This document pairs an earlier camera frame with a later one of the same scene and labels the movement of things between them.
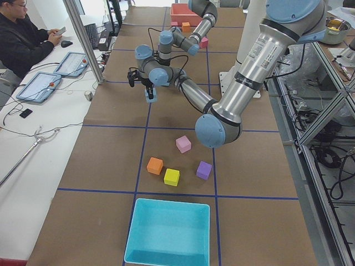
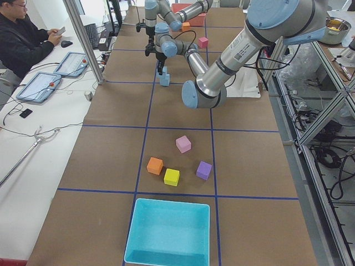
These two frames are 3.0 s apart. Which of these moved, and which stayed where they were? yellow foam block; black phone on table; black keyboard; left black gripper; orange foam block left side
Moved: left black gripper
Stayed: black keyboard; black phone on table; orange foam block left side; yellow foam block
